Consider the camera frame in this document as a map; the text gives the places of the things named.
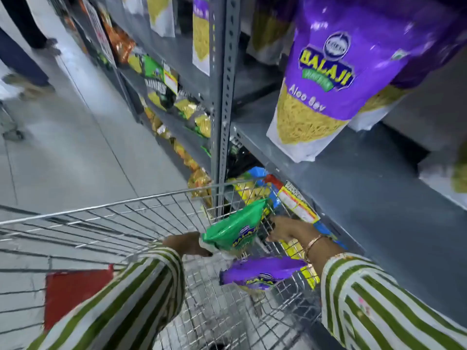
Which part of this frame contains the purple yellow snack packet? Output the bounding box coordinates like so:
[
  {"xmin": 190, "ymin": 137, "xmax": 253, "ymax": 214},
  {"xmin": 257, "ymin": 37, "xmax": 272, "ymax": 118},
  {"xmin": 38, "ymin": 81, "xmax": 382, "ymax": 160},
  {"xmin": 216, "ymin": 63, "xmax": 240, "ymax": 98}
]
[{"xmin": 192, "ymin": 0, "xmax": 213, "ymax": 76}]

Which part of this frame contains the yellow shelf price tag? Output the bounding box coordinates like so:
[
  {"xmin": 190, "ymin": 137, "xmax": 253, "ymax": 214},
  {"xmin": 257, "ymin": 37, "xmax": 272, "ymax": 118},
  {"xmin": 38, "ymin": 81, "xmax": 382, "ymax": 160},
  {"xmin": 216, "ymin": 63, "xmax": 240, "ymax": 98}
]
[
  {"xmin": 163, "ymin": 63, "xmax": 179, "ymax": 96},
  {"xmin": 277, "ymin": 181, "xmax": 321, "ymax": 224}
]

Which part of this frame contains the white yellow snack packet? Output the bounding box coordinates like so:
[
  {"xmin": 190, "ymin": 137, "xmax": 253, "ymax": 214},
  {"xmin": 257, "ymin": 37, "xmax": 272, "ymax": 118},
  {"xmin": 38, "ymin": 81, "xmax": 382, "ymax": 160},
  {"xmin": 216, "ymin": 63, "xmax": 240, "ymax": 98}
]
[{"xmin": 146, "ymin": 0, "xmax": 176, "ymax": 38}]

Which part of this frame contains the green yellow snack packets row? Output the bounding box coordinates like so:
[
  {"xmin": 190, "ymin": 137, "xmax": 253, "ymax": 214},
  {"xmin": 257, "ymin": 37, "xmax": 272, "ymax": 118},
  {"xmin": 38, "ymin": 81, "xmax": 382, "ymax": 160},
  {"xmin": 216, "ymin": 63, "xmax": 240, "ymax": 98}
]
[{"xmin": 127, "ymin": 47, "xmax": 213, "ymax": 201}]

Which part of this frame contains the large purple snack packet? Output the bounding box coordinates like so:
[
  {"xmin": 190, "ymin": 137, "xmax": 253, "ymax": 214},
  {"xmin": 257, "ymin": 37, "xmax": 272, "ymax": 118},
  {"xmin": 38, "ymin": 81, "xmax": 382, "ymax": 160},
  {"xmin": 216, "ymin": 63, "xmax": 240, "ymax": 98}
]
[{"xmin": 266, "ymin": 0, "xmax": 457, "ymax": 164}]

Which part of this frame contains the red cart seat flap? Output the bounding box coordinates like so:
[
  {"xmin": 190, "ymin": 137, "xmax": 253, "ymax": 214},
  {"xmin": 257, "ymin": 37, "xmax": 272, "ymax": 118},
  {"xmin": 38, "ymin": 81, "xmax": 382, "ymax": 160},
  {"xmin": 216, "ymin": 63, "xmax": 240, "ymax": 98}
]
[{"xmin": 44, "ymin": 265, "xmax": 115, "ymax": 333}]

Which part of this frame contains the grey metal shelf rack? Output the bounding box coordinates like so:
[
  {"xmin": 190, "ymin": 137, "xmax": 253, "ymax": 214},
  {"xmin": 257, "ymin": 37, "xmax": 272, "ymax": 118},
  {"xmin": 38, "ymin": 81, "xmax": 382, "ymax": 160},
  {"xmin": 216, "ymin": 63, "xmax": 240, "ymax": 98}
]
[{"xmin": 47, "ymin": 0, "xmax": 467, "ymax": 347}]

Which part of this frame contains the person's right hand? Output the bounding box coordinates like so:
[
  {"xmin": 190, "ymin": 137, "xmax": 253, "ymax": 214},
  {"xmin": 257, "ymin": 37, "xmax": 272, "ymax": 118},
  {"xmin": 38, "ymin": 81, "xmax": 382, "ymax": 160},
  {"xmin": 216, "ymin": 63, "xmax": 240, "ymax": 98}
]
[{"xmin": 266, "ymin": 216, "xmax": 317, "ymax": 249}]

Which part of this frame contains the person's left hand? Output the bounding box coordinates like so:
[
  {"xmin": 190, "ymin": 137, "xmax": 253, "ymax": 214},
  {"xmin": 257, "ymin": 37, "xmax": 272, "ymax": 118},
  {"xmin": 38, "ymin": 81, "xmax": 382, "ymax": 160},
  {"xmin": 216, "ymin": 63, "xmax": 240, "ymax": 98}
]
[{"xmin": 163, "ymin": 232, "xmax": 214, "ymax": 258}]

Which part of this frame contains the person's right forearm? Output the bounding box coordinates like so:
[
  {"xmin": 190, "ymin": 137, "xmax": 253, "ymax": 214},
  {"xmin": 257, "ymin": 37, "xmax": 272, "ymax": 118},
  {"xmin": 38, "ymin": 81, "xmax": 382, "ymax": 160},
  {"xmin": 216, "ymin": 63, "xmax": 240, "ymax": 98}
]
[{"xmin": 304, "ymin": 236, "xmax": 467, "ymax": 350}]

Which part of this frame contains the orange snack packets row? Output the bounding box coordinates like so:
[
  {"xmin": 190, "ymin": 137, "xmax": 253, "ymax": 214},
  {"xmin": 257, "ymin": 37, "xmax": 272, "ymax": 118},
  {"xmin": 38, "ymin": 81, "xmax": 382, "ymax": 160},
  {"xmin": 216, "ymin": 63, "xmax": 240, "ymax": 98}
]
[{"xmin": 97, "ymin": 5, "xmax": 136, "ymax": 65}]

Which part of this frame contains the wire shopping cart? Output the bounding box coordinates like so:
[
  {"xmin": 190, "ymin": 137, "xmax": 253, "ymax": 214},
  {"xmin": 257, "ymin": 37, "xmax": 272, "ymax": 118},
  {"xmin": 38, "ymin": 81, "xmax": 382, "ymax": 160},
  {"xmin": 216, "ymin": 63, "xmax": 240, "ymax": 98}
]
[{"xmin": 0, "ymin": 179, "xmax": 323, "ymax": 350}]

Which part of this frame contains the small purple snack packet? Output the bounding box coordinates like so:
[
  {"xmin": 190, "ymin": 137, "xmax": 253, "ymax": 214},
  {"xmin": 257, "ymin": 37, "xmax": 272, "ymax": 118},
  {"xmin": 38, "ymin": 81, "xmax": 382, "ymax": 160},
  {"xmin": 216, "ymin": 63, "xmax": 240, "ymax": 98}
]
[{"xmin": 219, "ymin": 256, "xmax": 308, "ymax": 291}]

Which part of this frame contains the blue yellow snack packets pile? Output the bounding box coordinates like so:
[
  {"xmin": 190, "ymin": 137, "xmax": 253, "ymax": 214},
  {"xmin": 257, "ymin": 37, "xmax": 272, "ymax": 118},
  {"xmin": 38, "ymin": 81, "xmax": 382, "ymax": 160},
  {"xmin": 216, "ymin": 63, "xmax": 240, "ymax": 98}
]
[{"xmin": 225, "ymin": 166, "xmax": 349, "ymax": 290}]

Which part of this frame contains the white green snack packet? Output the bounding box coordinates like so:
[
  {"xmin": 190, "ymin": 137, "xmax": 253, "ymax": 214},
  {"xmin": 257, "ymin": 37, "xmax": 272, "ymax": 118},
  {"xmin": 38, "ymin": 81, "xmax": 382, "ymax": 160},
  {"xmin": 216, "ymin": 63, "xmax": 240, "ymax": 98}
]
[{"xmin": 417, "ymin": 142, "xmax": 467, "ymax": 212}]

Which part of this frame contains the gold bangle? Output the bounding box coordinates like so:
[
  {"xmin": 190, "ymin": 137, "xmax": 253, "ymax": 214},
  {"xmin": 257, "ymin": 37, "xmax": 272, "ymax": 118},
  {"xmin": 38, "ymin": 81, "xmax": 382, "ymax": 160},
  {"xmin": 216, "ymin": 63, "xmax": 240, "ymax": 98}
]
[{"xmin": 303, "ymin": 234, "xmax": 331, "ymax": 263}]

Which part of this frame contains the white hanging sign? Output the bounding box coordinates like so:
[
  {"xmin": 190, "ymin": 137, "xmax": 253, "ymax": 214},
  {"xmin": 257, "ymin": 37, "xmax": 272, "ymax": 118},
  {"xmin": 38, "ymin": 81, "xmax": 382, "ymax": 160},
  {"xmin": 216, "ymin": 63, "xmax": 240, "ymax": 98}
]
[{"xmin": 81, "ymin": 0, "xmax": 117, "ymax": 68}]

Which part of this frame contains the person's left forearm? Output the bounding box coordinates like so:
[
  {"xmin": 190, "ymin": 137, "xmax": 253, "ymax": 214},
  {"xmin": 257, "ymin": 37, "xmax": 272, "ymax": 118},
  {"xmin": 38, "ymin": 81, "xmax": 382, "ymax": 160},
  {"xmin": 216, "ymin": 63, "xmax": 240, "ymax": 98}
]
[{"xmin": 26, "ymin": 243, "xmax": 187, "ymax": 350}]

